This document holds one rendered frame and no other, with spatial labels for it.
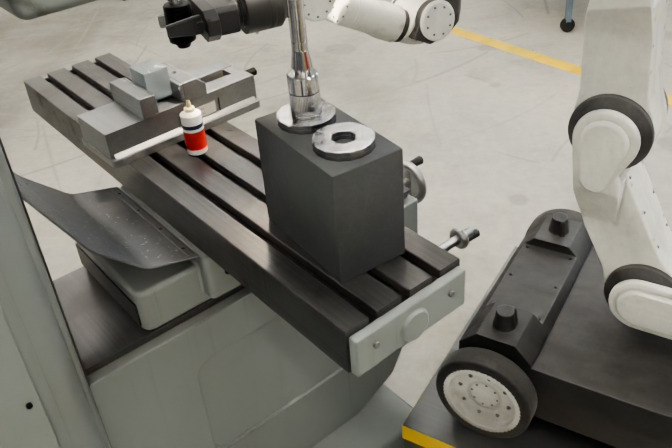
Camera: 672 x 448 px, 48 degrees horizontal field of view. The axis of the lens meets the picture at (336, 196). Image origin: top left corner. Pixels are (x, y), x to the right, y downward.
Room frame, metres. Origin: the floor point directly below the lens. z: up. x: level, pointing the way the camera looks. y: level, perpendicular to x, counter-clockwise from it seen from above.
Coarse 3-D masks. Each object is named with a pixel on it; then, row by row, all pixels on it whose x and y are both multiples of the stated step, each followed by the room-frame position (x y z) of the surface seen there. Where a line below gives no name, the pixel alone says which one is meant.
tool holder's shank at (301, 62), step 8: (288, 0) 1.00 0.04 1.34; (296, 0) 1.00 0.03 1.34; (288, 8) 1.00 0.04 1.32; (296, 8) 1.00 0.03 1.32; (304, 8) 1.01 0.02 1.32; (288, 16) 1.00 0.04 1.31; (296, 16) 1.00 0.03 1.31; (304, 16) 1.00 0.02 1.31; (296, 24) 1.00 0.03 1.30; (304, 24) 1.00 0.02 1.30; (296, 32) 1.00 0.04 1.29; (304, 32) 1.00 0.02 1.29; (296, 40) 1.00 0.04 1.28; (304, 40) 1.00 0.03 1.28; (296, 48) 1.00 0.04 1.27; (304, 48) 1.00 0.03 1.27; (296, 56) 1.00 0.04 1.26; (304, 56) 1.00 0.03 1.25; (296, 64) 0.99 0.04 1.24; (304, 64) 0.99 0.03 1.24; (312, 64) 1.01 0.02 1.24; (296, 72) 1.00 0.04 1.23; (304, 72) 1.00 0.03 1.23
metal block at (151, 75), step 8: (136, 64) 1.39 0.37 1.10; (144, 64) 1.39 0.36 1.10; (152, 64) 1.39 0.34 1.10; (160, 64) 1.38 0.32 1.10; (136, 72) 1.36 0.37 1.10; (144, 72) 1.35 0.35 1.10; (152, 72) 1.35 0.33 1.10; (160, 72) 1.36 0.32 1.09; (136, 80) 1.37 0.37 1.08; (144, 80) 1.34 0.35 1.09; (152, 80) 1.35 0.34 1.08; (160, 80) 1.36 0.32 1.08; (168, 80) 1.37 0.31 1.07; (144, 88) 1.35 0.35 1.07; (152, 88) 1.35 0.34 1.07; (160, 88) 1.36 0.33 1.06; (168, 88) 1.37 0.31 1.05; (160, 96) 1.35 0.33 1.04
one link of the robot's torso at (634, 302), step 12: (612, 288) 1.07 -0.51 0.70; (624, 288) 1.05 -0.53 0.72; (636, 288) 1.04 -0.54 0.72; (648, 288) 1.03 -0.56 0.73; (660, 288) 1.02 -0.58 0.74; (612, 300) 1.06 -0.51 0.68; (624, 300) 1.04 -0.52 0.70; (636, 300) 1.03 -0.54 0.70; (648, 300) 1.02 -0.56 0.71; (660, 300) 1.01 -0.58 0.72; (612, 312) 1.06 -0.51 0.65; (624, 312) 1.04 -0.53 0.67; (636, 312) 1.03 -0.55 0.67; (648, 312) 1.02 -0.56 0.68; (660, 312) 1.00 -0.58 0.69; (636, 324) 1.02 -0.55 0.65; (648, 324) 1.01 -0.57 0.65; (660, 324) 1.00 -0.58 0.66
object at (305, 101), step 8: (288, 88) 1.00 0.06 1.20; (296, 88) 0.99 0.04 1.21; (304, 88) 0.98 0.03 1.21; (312, 88) 0.99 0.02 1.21; (296, 96) 0.99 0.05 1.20; (304, 96) 0.98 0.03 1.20; (312, 96) 0.99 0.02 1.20; (320, 96) 1.00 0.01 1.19; (296, 104) 0.99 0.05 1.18; (304, 104) 0.98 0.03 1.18; (312, 104) 0.99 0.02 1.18; (320, 104) 1.00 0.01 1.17; (296, 112) 0.99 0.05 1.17; (304, 112) 0.98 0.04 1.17; (312, 112) 0.99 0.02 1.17; (320, 112) 1.00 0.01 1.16
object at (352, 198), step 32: (256, 128) 1.02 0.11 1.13; (288, 128) 0.97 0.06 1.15; (320, 128) 0.97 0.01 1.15; (352, 128) 0.95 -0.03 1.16; (288, 160) 0.94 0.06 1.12; (320, 160) 0.89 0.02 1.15; (352, 160) 0.88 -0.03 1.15; (384, 160) 0.88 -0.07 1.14; (288, 192) 0.95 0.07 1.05; (320, 192) 0.87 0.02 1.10; (352, 192) 0.86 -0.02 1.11; (384, 192) 0.88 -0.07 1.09; (288, 224) 0.97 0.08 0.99; (320, 224) 0.88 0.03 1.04; (352, 224) 0.85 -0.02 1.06; (384, 224) 0.88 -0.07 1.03; (320, 256) 0.89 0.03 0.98; (352, 256) 0.85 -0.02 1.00; (384, 256) 0.88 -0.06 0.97
